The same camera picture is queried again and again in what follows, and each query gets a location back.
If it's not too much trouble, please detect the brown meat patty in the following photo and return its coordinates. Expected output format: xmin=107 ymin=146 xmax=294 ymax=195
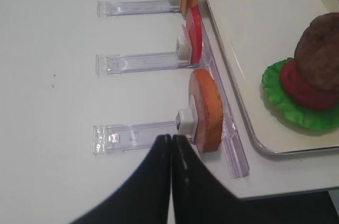
xmin=294 ymin=12 xmax=338 ymax=93

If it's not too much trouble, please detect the clear left long rail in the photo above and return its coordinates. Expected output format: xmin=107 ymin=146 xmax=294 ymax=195
xmin=198 ymin=0 xmax=249 ymax=178

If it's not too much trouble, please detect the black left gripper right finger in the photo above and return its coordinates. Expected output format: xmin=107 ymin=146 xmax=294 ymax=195
xmin=172 ymin=135 xmax=267 ymax=223

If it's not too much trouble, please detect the red tomato slice on tray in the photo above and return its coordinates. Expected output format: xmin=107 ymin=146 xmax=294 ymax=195
xmin=280 ymin=59 xmax=338 ymax=111

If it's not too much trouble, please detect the white rectangular metal tray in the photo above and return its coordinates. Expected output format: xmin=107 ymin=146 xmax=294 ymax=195
xmin=207 ymin=0 xmax=338 ymax=155

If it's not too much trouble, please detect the clear cheese holder track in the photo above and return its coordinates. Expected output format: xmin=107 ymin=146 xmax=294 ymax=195
xmin=97 ymin=0 xmax=180 ymax=17

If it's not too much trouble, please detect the clear left bun holder track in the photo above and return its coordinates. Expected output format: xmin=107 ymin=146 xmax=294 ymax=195
xmin=92 ymin=109 xmax=198 ymax=156

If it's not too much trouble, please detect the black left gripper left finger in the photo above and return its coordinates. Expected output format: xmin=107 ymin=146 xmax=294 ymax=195
xmin=73 ymin=135 xmax=172 ymax=223

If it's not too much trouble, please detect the clear tomato holder track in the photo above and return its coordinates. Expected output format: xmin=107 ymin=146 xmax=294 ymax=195
xmin=95 ymin=36 xmax=194 ymax=76

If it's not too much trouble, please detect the green lettuce leaf on tray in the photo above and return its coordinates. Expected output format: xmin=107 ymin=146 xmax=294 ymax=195
xmin=262 ymin=58 xmax=338 ymax=132

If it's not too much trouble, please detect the red tomato slice in holder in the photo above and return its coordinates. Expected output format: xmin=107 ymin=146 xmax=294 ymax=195
xmin=186 ymin=6 xmax=203 ymax=64

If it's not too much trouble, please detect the bun slice in left holder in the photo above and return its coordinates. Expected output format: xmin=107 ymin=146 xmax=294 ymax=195
xmin=189 ymin=68 xmax=224 ymax=153

